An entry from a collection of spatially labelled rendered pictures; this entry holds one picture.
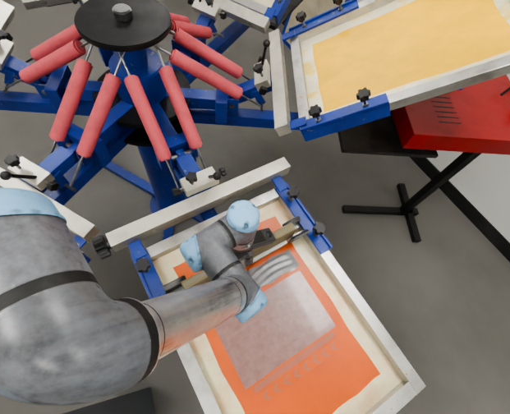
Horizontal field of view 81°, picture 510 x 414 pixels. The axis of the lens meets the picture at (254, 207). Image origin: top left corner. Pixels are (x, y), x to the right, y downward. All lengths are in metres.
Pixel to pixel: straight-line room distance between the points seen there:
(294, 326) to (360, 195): 1.68
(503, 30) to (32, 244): 1.35
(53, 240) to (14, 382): 0.12
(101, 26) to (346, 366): 1.33
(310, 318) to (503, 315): 1.90
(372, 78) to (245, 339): 1.01
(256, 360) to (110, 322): 0.72
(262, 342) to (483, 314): 1.92
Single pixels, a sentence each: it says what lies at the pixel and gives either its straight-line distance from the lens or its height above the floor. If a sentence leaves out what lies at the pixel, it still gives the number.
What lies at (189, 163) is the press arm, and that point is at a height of 1.04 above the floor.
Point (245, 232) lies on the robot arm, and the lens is 0.67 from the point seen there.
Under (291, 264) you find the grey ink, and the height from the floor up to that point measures 0.96.
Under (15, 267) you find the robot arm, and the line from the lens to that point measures 0.34.
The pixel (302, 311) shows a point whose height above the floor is 0.96.
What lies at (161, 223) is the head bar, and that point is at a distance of 1.03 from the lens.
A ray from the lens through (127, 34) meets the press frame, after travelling 1.20.
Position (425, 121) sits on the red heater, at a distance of 1.49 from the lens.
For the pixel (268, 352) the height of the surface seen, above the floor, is 0.96.
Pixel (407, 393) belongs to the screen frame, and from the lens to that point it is 1.12.
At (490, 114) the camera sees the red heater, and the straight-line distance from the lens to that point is 1.73.
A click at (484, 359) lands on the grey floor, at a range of 2.59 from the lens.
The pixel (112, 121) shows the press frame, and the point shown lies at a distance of 1.35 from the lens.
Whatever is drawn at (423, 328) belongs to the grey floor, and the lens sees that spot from 2.38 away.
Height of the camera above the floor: 1.96
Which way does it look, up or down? 61 degrees down
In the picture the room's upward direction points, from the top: 13 degrees clockwise
